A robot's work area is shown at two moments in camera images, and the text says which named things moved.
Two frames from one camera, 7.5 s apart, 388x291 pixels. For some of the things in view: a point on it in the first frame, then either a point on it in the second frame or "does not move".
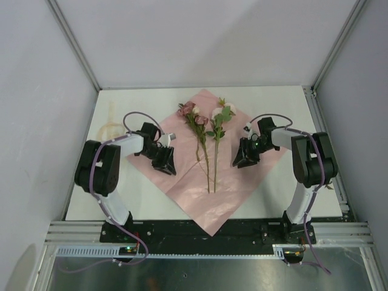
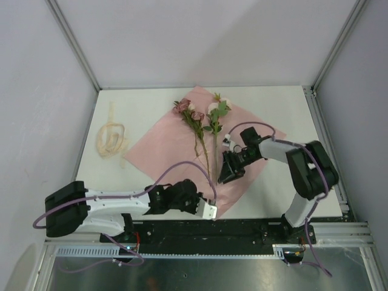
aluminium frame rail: x=76 y=233 does not move
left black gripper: x=166 y=163 -> x=193 y=210
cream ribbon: x=111 y=130 does not move
